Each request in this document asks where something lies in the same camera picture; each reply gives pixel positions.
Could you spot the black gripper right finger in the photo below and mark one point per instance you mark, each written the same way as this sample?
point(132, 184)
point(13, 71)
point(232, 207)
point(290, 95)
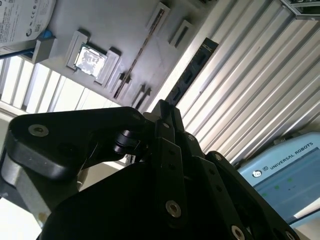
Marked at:
point(225, 190)

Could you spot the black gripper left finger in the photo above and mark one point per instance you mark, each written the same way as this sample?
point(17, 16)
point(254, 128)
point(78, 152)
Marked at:
point(62, 125)

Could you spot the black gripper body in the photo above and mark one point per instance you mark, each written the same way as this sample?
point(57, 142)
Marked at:
point(112, 212)

